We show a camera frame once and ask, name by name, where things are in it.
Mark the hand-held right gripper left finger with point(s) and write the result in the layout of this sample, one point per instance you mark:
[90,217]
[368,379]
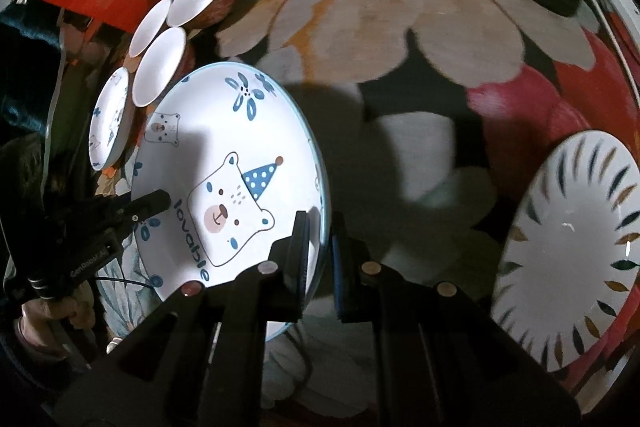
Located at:
[299,257]

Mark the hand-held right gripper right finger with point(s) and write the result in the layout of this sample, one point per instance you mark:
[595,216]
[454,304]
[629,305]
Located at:
[339,277]

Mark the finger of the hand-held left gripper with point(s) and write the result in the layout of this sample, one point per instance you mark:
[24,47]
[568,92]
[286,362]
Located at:
[147,204]

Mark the large bear print plate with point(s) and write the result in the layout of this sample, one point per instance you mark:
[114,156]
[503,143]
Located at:
[235,132]

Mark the person's left hand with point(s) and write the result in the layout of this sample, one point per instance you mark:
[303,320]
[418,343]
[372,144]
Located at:
[47,324]

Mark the small bear print plate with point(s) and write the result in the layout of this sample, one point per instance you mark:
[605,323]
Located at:
[107,127]

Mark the floral rug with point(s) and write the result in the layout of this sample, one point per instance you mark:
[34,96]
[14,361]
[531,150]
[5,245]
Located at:
[400,57]

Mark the leaf pattern white plate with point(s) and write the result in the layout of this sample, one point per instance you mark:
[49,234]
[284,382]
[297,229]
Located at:
[570,247]

